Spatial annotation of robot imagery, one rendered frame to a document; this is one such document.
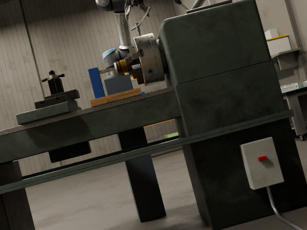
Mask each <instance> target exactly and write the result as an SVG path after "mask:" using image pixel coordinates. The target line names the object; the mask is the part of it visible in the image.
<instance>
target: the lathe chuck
mask: <svg viewBox="0 0 307 230"><path fill-rule="evenodd" d="M133 43H134V47H135V50H136V52H138V51H139V50H142V51H143V54H144V56H143V57H139V61H140V64H139V67H141V71H142V75H143V80H144V84H145V86H150V85H153V84H158V83H159V73H158V68H157V64H156V60H155V56H154V52H153V48H152V45H151V42H150V39H149V37H148V35H143V36H139V37H134V38H133ZM149 69H152V70H153V73H152V74H149V73H148V70H149Z"/></svg>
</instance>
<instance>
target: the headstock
mask: <svg viewBox="0 0 307 230"><path fill-rule="evenodd" d="M158 39H159V40H160V42H161V44H162V47H163V51H164V55H165V59H166V63H167V70H168V72H167V73H166V74H164V75H165V82H166V85H167V83H168V85H167V88H168V87H172V86H175V85H177V84H181V83H185V82H189V81H192V80H196V79H200V78H204V77H208V76H212V75H215V74H219V73H223V72H227V71H231V70H235V69H239V68H243V67H247V66H251V65H255V64H258V63H263V62H267V61H270V60H272V59H271V55H270V51H269V48H268V44H267V40H266V37H265V33H264V29H263V26H262V22H261V19H260V15H259V11H258V7H257V4H256V1H255V0H240V1H236V2H233V3H229V4H225V5H220V6H216V7H212V8H208V9H204V10H200V11H196V12H192V13H188V14H184V15H180V16H175V17H171V18H168V19H165V20H164V21H162V23H161V25H160V28H159V34H158V38H157V40H158Z"/></svg>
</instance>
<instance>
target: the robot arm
mask: <svg viewBox="0 0 307 230"><path fill-rule="evenodd" d="M95 1H96V4H97V6H98V7H99V8H100V9H101V10H104V11H113V13H114V14H116V20H117V26H118V31H119V37H120V43H121V45H120V47H119V50H116V49H115V48H113V49H110V50H107V51H105V52H104V53H103V60H104V64H105V67H106V69H109V68H113V67H115V66H114V63H116V62H120V60H123V59H124V58H125V57H127V53H129V48H133V47H134V45H133V44H132V42H131V35H130V29H129V23H128V16H129V12H130V10H131V7H133V6H138V4H139V8H140V9H141V10H143V12H144V13H146V12H147V10H148V7H147V6H145V5H144V3H143V0H95ZM123 75H125V74H124V73H116V70H114V71H110V72H107V73H106V79H110V78H115V77H119V76H123Z"/></svg>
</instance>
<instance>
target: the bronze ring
mask: <svg viewBox="0 0 307 230"><path fill-rule="evenodd" d="M116 66H117V70H118V73H129V70H131V69H132V66H129V67H128V66H127V63H126V60H125V59H123V60H120V62H116Z"/></svg>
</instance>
